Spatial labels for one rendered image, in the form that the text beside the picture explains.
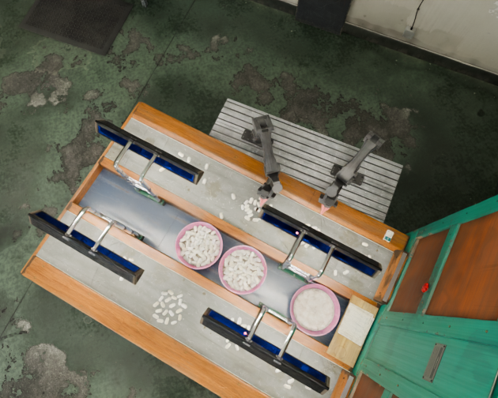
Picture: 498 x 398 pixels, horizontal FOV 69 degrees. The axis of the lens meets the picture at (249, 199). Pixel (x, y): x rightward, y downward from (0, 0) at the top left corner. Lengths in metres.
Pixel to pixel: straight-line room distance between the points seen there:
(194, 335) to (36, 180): 1.97
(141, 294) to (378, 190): 1.50
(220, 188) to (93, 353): 1.57
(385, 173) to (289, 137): 0.63
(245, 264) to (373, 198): 0.87
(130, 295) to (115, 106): 1.83
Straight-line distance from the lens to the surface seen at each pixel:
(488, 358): 1.24
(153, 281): 2.13
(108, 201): 2.36
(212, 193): 2.15
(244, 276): 2.06
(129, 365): 2.97
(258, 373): 2.09
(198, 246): 2.11
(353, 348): 2.10
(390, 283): 2.06
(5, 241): 3.42
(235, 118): 2.41
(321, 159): 2.32
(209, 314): 1.71
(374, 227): 2.17
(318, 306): 2.09
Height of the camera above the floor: 2.79
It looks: 75 degrees down
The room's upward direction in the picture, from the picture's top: 3 degrees counter-clockwise
